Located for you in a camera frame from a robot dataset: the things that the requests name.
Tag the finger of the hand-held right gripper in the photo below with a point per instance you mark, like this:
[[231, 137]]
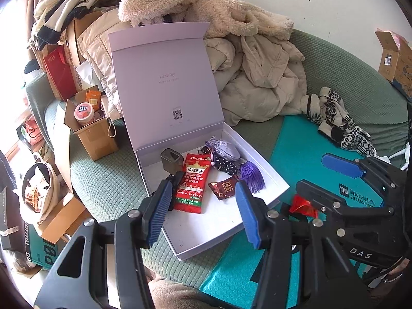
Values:
[[341, 166], [354, 214]]

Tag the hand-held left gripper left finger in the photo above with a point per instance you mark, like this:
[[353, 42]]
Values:
[[159, 209]]

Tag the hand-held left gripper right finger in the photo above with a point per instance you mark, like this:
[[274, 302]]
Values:
[[247, 212]]

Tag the brown candy packet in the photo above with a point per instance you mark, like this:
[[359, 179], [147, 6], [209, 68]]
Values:
[[225, 189]]

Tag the red snack packet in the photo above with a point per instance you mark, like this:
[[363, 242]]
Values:
[[191, 193]]

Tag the small black square bottle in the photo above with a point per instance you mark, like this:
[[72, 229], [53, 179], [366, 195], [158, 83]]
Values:
[[170, 164]]

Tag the black polka dot scrunchie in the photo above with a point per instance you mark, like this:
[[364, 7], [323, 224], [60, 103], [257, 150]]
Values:
[[225, 165]]

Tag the red candy wrapper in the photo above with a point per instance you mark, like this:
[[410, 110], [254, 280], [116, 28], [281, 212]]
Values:
[[302, 207]]

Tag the purple sachet with tassel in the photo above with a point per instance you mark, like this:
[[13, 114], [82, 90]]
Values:
[[222, 149]]

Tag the white gift box with lid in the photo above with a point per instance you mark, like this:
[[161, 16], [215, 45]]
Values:
[[161, 70]]

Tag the person's right hand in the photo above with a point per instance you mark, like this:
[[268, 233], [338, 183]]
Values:
[[391, 275]]

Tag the black and cream patterned scarf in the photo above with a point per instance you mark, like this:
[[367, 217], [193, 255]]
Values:
[[334, 109]]

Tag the green sofa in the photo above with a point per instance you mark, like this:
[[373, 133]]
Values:
[[106, 183]]

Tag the brown fuzzy clothing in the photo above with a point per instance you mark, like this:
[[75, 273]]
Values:
[[180, 296]]

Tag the small open cardboard box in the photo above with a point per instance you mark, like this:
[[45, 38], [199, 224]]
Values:
[[96, 141]]

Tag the flat cardboard box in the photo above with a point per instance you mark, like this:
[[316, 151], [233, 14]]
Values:
[[64, 219]]

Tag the cream tote bag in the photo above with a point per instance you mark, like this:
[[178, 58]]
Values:
[[53, 180]]

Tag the open cardboard box blue print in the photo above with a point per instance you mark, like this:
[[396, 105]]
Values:
[[399, 67]]

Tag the beige down jacket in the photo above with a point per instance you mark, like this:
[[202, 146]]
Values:
[[257, 80]]

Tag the pink jar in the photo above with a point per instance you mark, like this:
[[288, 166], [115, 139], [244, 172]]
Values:
[[84, 114]]

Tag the dark green printed carton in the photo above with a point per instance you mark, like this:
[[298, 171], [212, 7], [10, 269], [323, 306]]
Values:
[[41, 254]]

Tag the orange packet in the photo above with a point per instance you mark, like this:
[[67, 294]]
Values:
[[91, 96]]

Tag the orange printed package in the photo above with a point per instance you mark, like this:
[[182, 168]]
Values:
[[32, 132]]

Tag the white paper bag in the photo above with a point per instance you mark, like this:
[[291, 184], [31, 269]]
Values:
[[85, 74]]

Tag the beige quilted coat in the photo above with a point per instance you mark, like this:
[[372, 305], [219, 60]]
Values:
[[96, 54]]

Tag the red paper bag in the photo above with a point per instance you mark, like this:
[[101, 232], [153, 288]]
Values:
[[59, 74]]

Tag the tall cardboard box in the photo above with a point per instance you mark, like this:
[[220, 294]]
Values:
[[72, 38]]

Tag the beige fleece coat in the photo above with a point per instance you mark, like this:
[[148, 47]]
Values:
[[209, 6]]

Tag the black and cream striped clothing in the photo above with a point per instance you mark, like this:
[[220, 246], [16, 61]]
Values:
[[64, 9]]

